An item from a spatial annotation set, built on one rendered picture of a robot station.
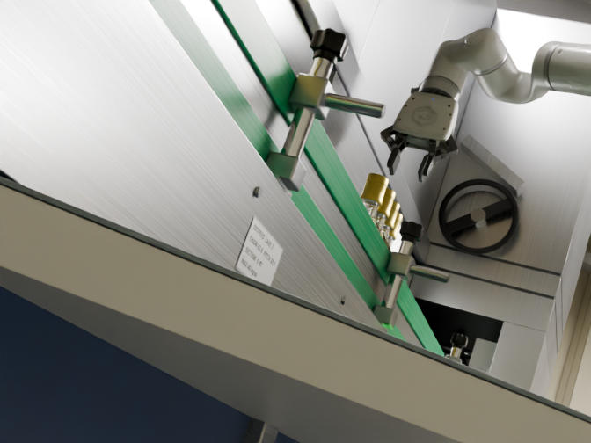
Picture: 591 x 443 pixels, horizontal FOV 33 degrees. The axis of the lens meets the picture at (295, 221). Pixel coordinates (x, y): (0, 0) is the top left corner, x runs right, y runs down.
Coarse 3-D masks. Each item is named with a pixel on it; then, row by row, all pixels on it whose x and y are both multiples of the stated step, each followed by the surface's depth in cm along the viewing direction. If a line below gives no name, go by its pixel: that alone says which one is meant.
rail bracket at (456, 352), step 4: (452, 336) 176; (456, 336) 175; (460, 336) 174; (464, 336) 175; (452, 340) 175; (456, 340) 174; (460, 340) 174; (464, 340) 175; (456, 344) 175; (460, 344) 175; (464, 344) 174; (452, 348) 175; (456, 348) 175; (460, 348) 175; (452, 352) 175; (456, 352) 174; (460, 352) 175; (448, 356) 174; (452, 356) 174; (456, 356) 174; (456, 360) 173; (460, 360) 173; (476, 368) 173; (484, 372) 172
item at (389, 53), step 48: (288, 0) 146; (336, 0) 165; (384, 0) 189; (432, 0) 221; (480, 0) 267; (288, 48) 151; (384, 48) 197; (432, 48) 231; (384, 96) 204; (384, 144) 205; (432, 192) 268
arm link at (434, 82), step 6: (426, 78) 183; (432, 78) 182; (438, 78) 181; (444, 78) 181; (420, 84) 184; (426, 84) 182; (432, 84) 181; (438, 84) 180; (444, 84) 180; (450, 84) 181; (414, 90) 184; (444, 90) 180; (450, 90) 181; (456, 90) 182; (456, 96) 182
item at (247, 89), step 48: (192, 0) 60; (240, 0) 65; (192, 48) 61; (240, 48) 68; (240, 96) 69; (288, 96) 77; (336, 192) 94; (336, 240) 98; (384, 288) 122; (432, 336) 158
